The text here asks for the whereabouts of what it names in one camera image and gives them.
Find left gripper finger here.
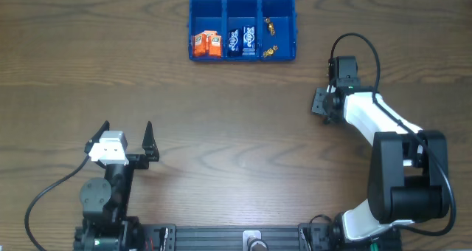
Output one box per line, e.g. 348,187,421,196
83,120,111,156
141,120,161,162

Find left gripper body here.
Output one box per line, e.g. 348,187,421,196
125,153,150,171

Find blue candy pack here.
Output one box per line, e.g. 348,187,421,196
241,25,257,57
227,29,243,58

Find gold candy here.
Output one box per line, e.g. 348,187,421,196
262,44,280,59
263,16,277,36

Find blue tray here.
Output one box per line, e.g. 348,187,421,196
188,0,298,63

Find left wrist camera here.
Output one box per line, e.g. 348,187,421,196
88,130,131,167

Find mounting rail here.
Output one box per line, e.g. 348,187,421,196
73,223,403,251

